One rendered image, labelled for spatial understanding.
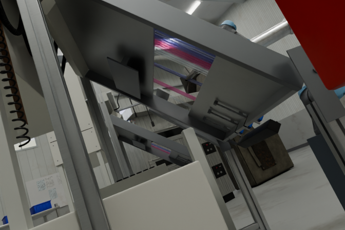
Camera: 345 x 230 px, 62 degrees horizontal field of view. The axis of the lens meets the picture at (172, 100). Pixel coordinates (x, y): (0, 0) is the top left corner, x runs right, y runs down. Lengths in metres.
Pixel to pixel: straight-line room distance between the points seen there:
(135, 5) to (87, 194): 0.42
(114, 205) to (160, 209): 0.09
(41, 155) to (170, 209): 9.25
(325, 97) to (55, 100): 0.54
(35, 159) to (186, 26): 9.18
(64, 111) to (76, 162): 0.10
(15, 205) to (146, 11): 0.48
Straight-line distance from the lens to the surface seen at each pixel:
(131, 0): 0.71
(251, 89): 0.85
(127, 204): 0.57
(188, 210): 0.57
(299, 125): 12.12
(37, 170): 9.63
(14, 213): 0.63
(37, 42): 0.65
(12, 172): 0.64
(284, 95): 0.74
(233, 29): 1.40
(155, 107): 1.30
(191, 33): 0.67
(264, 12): 12.57
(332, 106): 0.66
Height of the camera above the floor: 0.60
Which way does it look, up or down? 15 degrees up
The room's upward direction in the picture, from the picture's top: 23 degrees counter-clockwise
